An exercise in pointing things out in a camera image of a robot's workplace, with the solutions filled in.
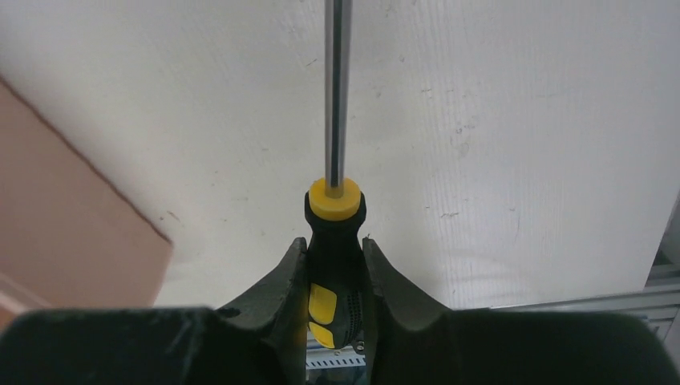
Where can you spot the aluminium table frame rail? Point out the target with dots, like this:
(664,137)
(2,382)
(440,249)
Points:
(657,307)

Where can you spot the black yellow screwdriver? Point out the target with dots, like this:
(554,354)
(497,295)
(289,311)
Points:
(335,206)

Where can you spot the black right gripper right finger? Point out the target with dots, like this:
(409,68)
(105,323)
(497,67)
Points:
(410,338)

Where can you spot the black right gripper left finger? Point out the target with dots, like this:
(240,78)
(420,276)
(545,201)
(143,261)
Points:
(257,338)

